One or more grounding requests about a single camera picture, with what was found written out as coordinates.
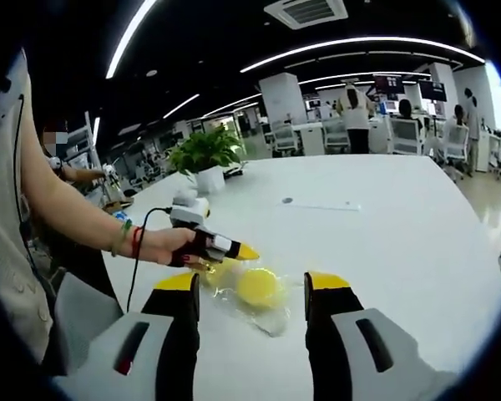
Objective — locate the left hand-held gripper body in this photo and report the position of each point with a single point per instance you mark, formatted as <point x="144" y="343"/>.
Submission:
<point x="190" y="215"/>

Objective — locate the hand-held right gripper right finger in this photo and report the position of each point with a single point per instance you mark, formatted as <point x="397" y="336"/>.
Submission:
<point x="346" y="359"/>

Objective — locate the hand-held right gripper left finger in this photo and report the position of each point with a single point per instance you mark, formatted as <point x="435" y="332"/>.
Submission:
<point x="121" y="363"/>

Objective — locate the yellow round silicone block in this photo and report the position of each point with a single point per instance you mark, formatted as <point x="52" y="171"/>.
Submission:
<point x="256" y="288"/>

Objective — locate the person's left hand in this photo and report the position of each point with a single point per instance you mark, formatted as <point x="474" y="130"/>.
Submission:
<point x="167" y="246"/>

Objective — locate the small black desk device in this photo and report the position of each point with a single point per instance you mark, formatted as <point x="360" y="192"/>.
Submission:
<point x="234" y="170"/>

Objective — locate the green leafy plant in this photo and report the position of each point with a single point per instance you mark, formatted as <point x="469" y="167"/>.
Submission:
<point x="204" y="148"/>

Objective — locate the brown cardboard box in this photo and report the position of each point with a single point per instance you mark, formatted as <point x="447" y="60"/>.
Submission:
<point x="119" y="204"/>

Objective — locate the small yellow sponge in wrap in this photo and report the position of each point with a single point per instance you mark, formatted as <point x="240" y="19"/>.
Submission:
<point x="271" y="321"/>

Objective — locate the person's dark trousers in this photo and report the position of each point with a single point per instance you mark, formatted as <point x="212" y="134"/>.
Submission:
<point x="79" y="263"/>

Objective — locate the long ceiling light strip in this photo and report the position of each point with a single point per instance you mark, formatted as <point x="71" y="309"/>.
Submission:
<point x="129" y="37"/>
<point x="359" y="45"/>

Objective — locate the white office chair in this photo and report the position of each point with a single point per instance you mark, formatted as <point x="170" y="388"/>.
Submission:
<point x="456" y="144"/>
<point x="407" y="135"/>

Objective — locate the ceiling air vent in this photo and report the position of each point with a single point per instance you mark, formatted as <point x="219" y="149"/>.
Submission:
<point x="307" y="13"/>

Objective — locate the dark wall screen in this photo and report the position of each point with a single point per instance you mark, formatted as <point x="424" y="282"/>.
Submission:
<point x="433" y="90"/>
<point x="388" y="84"/>

